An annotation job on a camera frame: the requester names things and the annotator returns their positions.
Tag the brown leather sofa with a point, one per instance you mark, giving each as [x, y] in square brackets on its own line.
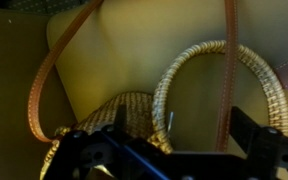
[134, 50]

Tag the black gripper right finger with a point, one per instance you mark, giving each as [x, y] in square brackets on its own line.
[277, 153]

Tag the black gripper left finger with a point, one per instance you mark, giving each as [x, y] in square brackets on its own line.
[80, 156]

